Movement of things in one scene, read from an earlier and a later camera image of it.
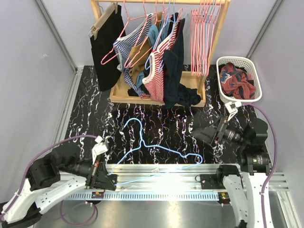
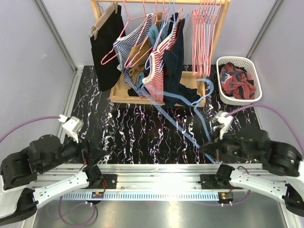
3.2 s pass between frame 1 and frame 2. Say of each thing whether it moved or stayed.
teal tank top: stayed
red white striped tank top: stayed
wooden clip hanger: stayed
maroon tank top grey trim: stayed
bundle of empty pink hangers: stayed
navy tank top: stayed
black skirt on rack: stayed
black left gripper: moved
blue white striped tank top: stayed
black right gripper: moved
